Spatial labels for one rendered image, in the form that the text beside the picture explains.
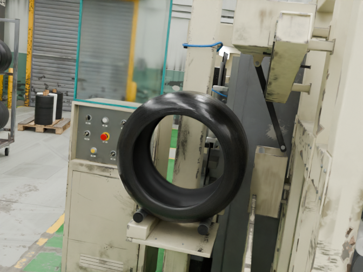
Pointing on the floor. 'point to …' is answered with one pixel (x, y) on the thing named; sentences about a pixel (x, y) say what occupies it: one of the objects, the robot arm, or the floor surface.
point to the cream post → (207, 68)
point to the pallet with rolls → (47, 113)
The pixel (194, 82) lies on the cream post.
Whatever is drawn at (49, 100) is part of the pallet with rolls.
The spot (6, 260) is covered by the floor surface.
